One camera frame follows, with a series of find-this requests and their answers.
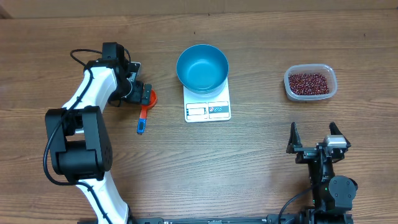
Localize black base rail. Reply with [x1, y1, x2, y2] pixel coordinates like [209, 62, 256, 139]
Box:
[77, 214, 354, 224]

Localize blue bowl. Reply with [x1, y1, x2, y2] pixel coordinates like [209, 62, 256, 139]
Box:
[176, 44, 229, 94]

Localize clear plastic container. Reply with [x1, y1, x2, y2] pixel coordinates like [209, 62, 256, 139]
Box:
[284, 63, 338, 101]

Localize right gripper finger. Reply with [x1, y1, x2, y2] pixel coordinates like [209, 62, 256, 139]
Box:
[329, 122, 351, 148]
[286, 122, 302, 154]

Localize white kitchen scale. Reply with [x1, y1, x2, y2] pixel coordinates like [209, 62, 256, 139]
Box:
[183, 79, 231, 123]

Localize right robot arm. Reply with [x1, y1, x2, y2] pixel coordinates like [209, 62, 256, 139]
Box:
[278, 122, 358, 223]

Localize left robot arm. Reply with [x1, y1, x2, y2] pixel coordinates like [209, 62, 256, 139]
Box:
[43, 42, 157, 223]

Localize red beans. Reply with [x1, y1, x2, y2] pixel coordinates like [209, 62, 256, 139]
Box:
[288, 73, 330, 95]

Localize red measuring scoop blue handle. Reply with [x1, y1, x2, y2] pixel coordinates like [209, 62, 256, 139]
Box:
[137, 90, 157, 135]

